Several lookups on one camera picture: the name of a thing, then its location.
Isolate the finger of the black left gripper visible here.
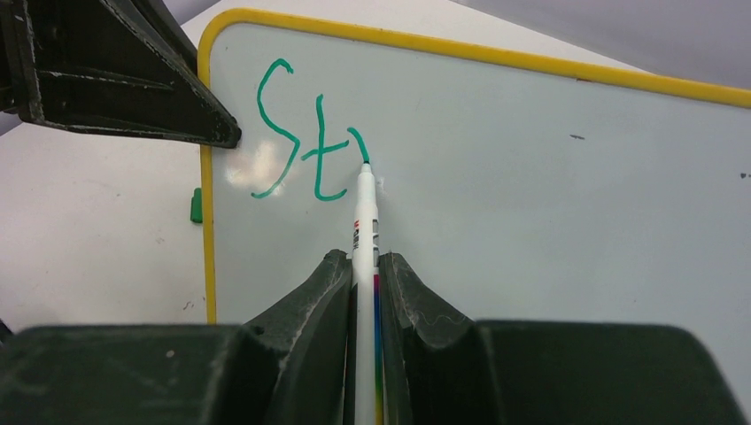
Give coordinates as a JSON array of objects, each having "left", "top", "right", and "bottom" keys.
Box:
[{"left": 1, "top": 0, "right": 241, "bottom": 149}]

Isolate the yellow framed whiteboard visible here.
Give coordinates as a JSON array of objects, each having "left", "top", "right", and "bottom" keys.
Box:
[{"left": 198, "top": 8, "right": 750, "bottom": 408}]

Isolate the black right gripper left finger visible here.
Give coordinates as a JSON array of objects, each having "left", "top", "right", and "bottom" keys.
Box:
[{"left": 1, "top": 250, "right": 354, "bottom": 424}]

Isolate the green marker cap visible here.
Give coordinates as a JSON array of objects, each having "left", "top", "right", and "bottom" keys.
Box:
[{"left": 190, "top": 188, "right": 203, "bottom": 224}]

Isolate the white green whiteboard marker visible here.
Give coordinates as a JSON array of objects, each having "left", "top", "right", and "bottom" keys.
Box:
[{"left": 352, "top": 162, "right": 383, "bottom": 424}]

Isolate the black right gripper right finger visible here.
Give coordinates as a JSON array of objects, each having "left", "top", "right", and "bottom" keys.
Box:
[{"left": 379, "top": 253, "right": 746, "bottom": 424}]

